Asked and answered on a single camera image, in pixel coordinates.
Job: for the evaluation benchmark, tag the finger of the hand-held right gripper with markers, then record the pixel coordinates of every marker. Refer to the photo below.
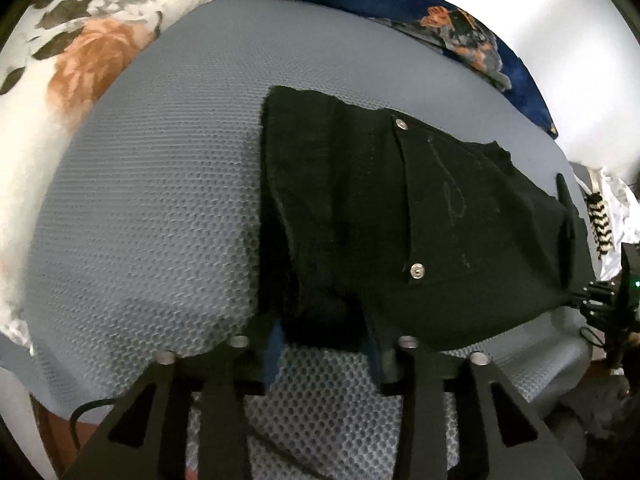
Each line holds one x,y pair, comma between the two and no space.
592,300

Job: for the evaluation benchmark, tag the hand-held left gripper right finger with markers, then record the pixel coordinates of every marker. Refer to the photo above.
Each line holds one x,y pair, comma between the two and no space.
376,356

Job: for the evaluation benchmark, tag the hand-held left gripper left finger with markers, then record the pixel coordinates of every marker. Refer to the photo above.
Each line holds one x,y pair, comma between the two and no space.
273,355

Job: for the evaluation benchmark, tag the black pants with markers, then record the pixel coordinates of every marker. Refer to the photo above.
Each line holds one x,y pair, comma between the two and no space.
350,200

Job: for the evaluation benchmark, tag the black white striped item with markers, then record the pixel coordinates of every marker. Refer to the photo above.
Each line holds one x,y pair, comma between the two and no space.
601,225

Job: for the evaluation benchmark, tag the white cloth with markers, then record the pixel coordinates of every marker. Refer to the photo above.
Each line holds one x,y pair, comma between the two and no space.
622,210

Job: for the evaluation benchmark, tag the grey mesh mattress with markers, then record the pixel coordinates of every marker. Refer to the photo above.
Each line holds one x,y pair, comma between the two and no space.
150,185

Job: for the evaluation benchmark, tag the white floral pillow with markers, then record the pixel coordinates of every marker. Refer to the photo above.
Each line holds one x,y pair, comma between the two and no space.
55,125

